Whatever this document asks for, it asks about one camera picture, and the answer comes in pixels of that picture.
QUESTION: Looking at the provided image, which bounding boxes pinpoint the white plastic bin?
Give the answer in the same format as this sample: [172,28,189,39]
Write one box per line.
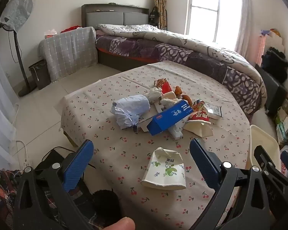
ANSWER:
[245,125,283,173]

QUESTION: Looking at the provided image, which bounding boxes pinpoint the plaid coat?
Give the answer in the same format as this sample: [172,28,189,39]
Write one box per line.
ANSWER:
[154,0,168,30]

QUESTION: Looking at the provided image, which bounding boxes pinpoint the purple patterned blanket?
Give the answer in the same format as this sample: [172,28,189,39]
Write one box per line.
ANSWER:
[95,34,264,115]

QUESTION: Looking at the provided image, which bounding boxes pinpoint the white power strip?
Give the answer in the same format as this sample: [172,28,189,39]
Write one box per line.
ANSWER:
[22,153,32,167]

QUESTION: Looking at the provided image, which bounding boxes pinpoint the dark bed frame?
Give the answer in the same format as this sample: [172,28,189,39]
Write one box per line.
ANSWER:
[97,48,159,73]

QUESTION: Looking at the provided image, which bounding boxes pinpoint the red snack packet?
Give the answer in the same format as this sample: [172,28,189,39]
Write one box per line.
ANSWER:
[187,99,211,125]

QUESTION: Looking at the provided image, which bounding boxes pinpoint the white tissue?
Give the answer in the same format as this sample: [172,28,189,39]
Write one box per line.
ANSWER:
[147,87,163,105]
[158,98,177,109]

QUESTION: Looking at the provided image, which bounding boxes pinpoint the person's left hand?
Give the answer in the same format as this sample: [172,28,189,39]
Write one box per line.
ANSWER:
[103,217,136,230]

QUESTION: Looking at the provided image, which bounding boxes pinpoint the pink and white boards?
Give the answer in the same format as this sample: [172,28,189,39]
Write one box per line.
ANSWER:
[257,28,286,65]

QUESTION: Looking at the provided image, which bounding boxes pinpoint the white sheer curtain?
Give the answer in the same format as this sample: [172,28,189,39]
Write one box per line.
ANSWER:
[0,29,18,164]

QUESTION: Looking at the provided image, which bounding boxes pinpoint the covered standing fan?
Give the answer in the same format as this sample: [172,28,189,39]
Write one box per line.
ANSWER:
[0,0,37,98]

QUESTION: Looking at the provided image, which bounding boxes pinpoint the plaid clothing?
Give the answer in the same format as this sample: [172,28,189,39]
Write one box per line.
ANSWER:
[0,170,106,230]

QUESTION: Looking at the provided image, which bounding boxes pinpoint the cherry print tablecloth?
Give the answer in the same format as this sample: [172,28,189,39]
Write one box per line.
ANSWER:
[60,61,252,230]

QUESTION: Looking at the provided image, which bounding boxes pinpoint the black flat bag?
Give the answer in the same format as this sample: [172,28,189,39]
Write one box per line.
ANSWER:
[36,146,75,171]

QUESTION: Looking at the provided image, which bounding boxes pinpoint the sheer window curtain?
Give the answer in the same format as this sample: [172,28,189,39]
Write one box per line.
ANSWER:
[234,0,253,58]

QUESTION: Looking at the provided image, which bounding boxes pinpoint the dark bed headboard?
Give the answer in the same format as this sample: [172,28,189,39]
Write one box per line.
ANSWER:
[81,3,150,28]

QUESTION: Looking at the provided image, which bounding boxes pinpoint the black fuzzy slipper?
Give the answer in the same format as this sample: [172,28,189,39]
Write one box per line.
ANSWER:
[92,190,122,228]

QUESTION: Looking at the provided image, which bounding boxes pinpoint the red cloth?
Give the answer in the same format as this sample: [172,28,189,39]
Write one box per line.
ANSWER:
[60,25,82,34]

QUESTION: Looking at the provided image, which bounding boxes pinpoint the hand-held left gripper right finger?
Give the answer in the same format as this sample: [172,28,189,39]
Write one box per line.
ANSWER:
[190,138,273,230]

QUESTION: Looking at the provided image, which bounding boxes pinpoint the pale blue paper bag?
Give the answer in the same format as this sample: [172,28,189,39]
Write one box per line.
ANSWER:
[110,94,151,131]

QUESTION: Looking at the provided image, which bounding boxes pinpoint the green print paper cup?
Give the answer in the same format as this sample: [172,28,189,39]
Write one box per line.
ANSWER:
[140,147,187,191]

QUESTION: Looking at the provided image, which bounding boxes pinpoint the blue carton box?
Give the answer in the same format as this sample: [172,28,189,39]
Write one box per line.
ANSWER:
[146,100,194,136]

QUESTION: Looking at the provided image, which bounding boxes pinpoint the black cabinet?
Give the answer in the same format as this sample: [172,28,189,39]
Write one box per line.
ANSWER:
[254,63,288,117]

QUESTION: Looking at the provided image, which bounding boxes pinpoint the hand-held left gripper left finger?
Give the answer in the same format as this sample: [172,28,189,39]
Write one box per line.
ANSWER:
[13,139,94,230]

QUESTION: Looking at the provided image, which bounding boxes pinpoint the red paper cup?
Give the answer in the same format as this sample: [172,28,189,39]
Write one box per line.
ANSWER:
[154,78,177,100]

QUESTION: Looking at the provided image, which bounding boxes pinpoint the black clothes pile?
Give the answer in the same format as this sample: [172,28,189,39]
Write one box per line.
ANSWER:
[262,47,288,84]

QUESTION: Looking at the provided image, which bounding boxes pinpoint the window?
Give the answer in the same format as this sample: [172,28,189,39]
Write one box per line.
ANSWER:
[186,0,243,50]

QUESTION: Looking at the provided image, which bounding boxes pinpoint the dark waste bin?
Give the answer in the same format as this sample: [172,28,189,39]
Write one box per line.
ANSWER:
[28,59,51,90]

